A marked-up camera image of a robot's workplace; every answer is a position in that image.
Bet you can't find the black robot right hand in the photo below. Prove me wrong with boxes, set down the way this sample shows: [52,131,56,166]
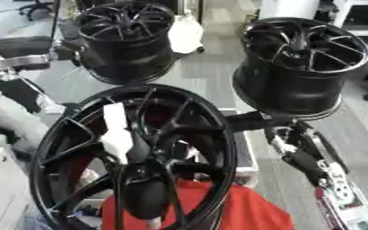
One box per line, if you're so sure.
[224,111,353,187]

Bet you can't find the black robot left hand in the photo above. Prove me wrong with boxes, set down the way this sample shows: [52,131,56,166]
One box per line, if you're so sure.
[119,130,171,221]

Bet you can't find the white pin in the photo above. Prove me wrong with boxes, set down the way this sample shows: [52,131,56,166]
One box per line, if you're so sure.
[97,102,137,166]

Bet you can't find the black wheel rim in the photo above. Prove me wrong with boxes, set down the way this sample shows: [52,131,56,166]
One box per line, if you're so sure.
[72,1,178,85]
[231,16,368,121]

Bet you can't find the large black spoked wheel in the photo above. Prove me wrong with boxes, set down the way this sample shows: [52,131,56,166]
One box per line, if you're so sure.
[27,83,240,230]

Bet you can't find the white table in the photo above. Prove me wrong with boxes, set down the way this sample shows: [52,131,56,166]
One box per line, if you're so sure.
[0,146,39,230]

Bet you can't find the white shelf unit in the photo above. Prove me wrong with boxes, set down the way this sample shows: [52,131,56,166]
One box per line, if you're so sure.
[331,0,368,38]

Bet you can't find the white bag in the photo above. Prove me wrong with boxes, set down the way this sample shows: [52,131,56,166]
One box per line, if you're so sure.
[166,13,206,55]

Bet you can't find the black office chair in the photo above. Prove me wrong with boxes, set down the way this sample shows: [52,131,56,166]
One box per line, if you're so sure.
[15,0,57,22]

